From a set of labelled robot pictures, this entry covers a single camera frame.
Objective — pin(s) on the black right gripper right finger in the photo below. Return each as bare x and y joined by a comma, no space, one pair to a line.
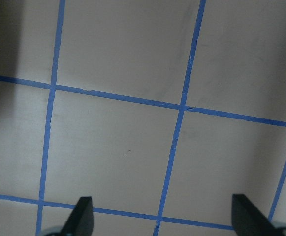
247,220

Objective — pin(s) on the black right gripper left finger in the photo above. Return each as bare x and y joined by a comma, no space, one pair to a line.
81,220

